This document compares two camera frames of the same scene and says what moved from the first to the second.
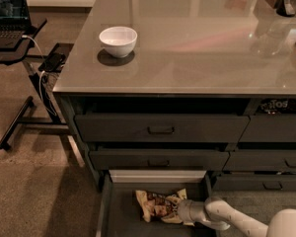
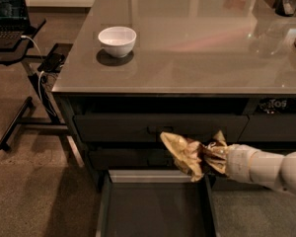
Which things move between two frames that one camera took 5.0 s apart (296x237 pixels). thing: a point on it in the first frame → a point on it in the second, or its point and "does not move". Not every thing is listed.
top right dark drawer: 275,128 does not move
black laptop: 9,16 does not move
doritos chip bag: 281,106 does not move
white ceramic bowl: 118,40 does not move
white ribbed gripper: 186,210 → 238,163
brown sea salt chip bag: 163,205 → 194,157
